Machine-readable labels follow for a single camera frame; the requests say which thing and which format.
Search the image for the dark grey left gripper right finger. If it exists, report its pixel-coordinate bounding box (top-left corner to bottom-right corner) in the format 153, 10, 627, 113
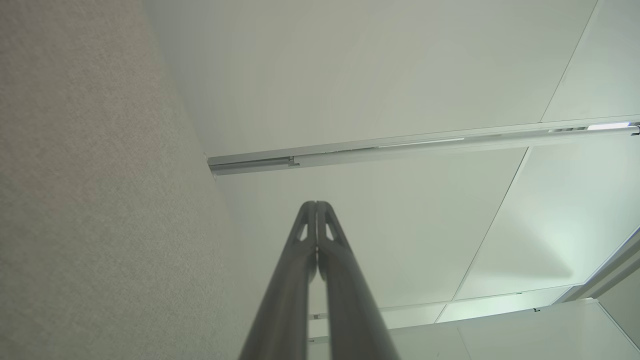
317, 201, 401, 360

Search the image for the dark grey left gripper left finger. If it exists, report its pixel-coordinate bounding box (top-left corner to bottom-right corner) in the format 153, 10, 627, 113
239, 201, 317, 360

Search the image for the grey aluminium profile post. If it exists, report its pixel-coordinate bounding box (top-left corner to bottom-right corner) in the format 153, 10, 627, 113
207, 116, 640, 176

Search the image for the grey metal frame bar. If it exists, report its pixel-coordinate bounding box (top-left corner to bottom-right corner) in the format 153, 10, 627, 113
554, 225, 640, 302

